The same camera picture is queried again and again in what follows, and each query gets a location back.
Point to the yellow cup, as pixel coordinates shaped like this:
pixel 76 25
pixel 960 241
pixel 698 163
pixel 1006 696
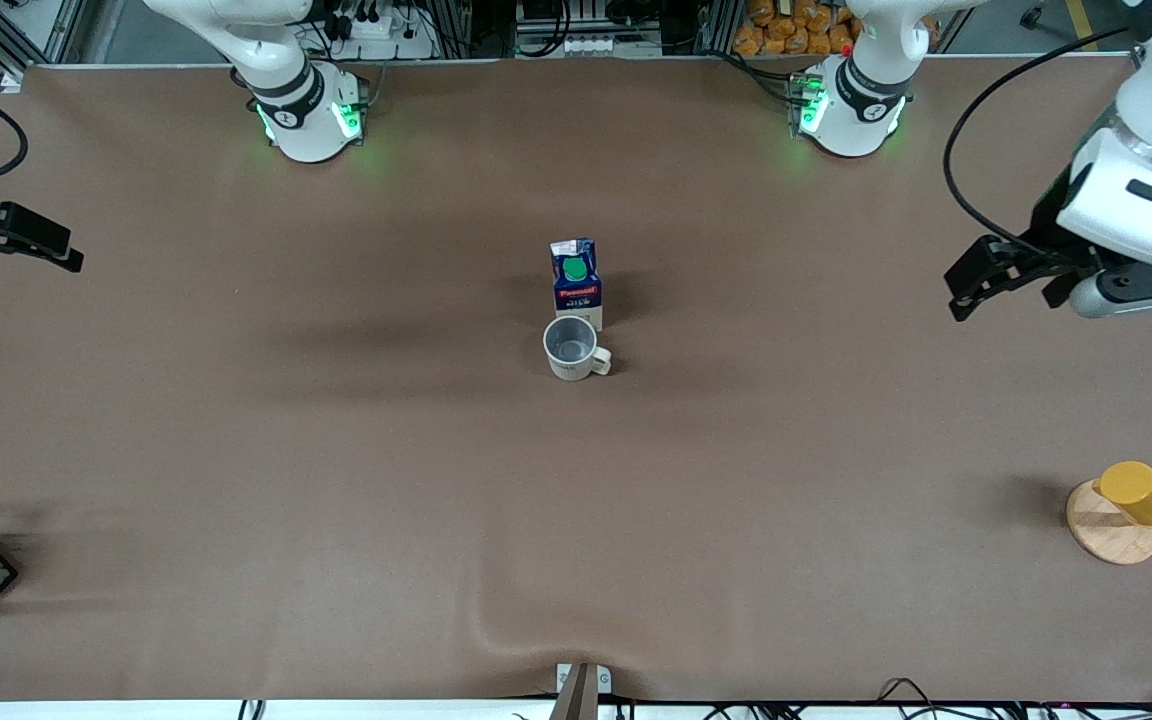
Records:
pixel 1141 493

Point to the bag of orange items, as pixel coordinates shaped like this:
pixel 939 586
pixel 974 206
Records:
pixel 796 30

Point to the white power strip black plugs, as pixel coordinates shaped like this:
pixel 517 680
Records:
pixel 386 40

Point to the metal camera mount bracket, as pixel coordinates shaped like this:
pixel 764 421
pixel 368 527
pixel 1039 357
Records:
pixel 581 690

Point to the blue milk carton green cap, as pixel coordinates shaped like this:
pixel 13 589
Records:
pixel 576 285

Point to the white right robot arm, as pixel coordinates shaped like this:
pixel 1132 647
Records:
pixel 301 110

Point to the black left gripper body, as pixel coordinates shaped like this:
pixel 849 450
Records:
pixel 1046 233

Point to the long white power strip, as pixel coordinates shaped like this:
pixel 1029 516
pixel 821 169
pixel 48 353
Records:
pixel 586 45

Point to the wooden mug stand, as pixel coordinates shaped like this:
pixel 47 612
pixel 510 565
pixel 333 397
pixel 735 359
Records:
pixel 1111 535

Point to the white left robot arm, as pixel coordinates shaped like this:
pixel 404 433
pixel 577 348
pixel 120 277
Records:
pixel 1136 190

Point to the grey mug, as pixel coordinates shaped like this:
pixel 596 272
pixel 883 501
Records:
pixel 571 345

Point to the brown tablecloth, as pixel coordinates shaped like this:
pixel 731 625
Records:
pixel 576 500

